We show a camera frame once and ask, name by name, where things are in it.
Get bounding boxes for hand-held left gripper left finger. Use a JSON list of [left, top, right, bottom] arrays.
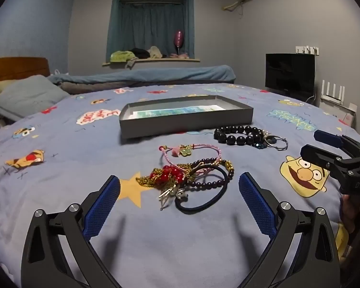
[[21, 174, 122, 288]]

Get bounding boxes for blue folded blanket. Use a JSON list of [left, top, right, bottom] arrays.
[[46, 65, 236, 85]]

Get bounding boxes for grey cardboard box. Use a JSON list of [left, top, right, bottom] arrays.
[[119, 95, 254, 139]]

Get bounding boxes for beige cloth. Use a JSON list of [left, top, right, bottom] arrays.
[[147, 46, 164, 59]]

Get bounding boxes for grey brown blanket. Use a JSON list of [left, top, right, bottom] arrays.
[[60, 79, 235, 95]]

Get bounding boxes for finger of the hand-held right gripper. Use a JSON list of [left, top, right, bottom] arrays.
[[300, 144, 353, 172], [314, 130, 360, 158]]

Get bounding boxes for grey pillow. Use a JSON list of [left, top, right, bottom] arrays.
[[0, 74, 71, 123]]

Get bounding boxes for red bead gold chain bracelet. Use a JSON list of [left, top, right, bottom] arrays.
[[136, 165, 186, 191]]

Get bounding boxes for white wall sockets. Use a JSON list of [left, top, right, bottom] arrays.
[[295, 46, 320, 55]]

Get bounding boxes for pink cord butterfly bracelet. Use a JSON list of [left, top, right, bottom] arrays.
[[159, 144, 222, 174]]

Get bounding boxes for dark purple bead bracelet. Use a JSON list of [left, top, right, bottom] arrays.
[[184, 157, 235, 189]]

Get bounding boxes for white router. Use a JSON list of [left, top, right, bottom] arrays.
[[320, 79, 347, 105]]

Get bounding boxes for black monitor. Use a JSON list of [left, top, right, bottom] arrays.
[[265, 53, 315, 94]]

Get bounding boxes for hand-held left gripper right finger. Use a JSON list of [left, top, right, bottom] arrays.
[[238, 172, 339, 288]]

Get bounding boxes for green cloth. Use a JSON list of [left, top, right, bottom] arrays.
[[110, 50, 135, 63]]

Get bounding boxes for wooden headboard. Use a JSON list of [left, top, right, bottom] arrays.
[[0, 57, 50, 87]]

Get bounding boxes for black hair tie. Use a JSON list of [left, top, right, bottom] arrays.
[[174, 164, 228, 214]]

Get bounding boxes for thin grey cord bracelet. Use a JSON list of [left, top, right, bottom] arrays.
[[259, 130, 288, 151]]

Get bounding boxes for printed paper sheet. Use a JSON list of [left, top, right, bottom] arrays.
[[132, 105, 225, 119]]

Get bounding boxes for person's right hand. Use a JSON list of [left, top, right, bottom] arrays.
[[340, 193, 360, 237]]

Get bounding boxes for cartoon printed bed sheet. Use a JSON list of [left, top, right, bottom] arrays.
[[0, 82, 360, 288]]

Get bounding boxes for silver leaf pendant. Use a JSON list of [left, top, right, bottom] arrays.
[[159, 184, 189, 211]]

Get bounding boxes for large black bead bracelet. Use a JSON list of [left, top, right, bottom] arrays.
[[214, 124, 266, 146]]

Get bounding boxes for black cloth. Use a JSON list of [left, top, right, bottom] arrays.
[[130, 47, 152, 59]]

